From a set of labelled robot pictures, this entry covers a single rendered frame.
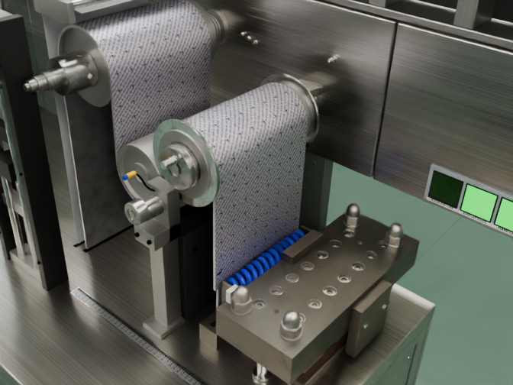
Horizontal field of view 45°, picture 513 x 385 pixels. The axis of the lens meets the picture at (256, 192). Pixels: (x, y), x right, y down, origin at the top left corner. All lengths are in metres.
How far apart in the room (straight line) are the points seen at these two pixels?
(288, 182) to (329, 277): 0.18
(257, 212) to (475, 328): 1.68
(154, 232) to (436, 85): 0.52
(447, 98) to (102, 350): 0.73
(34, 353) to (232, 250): 0.40
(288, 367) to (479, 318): 1.77
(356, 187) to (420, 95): 2.27
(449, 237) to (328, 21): 2.07
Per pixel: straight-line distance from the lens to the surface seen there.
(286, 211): 1.16
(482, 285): 2.85
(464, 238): 3.10
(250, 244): 1.11
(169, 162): 0.94
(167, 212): 1.02
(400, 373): 1.32
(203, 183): 0.96
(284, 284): 1.09
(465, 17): 1.02
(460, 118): 1.06
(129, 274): 1.32
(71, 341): 1.20
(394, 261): 1.17
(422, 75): 1.06
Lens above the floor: 1.75
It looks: 33 degrees down
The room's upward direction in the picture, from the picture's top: 2 degrees clockwise
